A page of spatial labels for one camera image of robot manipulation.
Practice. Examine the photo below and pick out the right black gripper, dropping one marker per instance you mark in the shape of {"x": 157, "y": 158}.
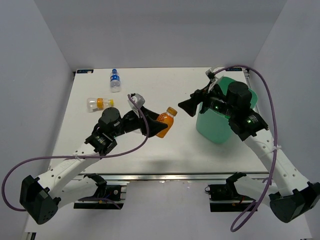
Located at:
{"x": 190, "y": 105}

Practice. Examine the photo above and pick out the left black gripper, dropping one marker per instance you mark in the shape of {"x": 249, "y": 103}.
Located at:
{"x": 154, "y": 126}

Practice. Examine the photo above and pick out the orange juice bottle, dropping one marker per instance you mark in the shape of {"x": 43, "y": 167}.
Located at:
{"x": 166, "y": 118}

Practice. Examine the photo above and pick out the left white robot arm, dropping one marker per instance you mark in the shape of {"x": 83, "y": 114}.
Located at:
{"x": 44, "y": 195}

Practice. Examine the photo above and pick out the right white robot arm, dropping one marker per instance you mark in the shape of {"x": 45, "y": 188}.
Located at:
{"x": 292, "y": 194}

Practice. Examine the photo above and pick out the right blue table sticker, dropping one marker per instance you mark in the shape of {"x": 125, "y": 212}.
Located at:
{"x": 234, "y": 69}

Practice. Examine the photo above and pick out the blue table sticker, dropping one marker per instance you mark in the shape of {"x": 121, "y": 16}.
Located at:
{"x": 234, "y": 69}
{"x": 84, "y": 71}

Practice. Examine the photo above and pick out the blue cap water bottle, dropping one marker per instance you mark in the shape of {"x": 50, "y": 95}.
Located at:
{"x": 115, "y": 81}

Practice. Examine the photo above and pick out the small bottle yellow cap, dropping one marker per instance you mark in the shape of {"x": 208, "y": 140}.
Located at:
{"x": 98, "y": 104}

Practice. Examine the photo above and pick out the left blue table sticker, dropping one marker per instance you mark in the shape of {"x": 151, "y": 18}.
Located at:
{"x": 84, "y": 71}

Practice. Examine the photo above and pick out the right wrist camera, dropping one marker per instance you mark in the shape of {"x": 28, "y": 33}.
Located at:
{"x": 213, "y": 79}

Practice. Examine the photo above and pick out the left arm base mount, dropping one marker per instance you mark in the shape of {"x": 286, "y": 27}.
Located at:
{"x": 108, "y": 196}

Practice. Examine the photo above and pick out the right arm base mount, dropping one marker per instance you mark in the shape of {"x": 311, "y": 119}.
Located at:
{"x": 224, "y": 198}

